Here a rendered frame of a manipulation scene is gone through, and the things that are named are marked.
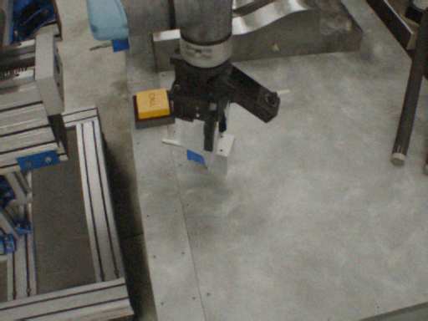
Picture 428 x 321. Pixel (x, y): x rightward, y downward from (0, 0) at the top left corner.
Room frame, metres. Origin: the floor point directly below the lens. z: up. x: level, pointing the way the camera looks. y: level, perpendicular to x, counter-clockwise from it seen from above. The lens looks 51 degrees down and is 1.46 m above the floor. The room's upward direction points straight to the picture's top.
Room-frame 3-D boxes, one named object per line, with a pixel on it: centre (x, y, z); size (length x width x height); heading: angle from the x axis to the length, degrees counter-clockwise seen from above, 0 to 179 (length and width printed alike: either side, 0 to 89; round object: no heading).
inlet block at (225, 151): (0.53, 0.03, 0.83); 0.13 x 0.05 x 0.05; 73
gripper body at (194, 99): (0.53, 0.02, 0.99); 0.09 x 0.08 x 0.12; 73
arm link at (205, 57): (0.52, 0.01, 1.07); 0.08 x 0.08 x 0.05
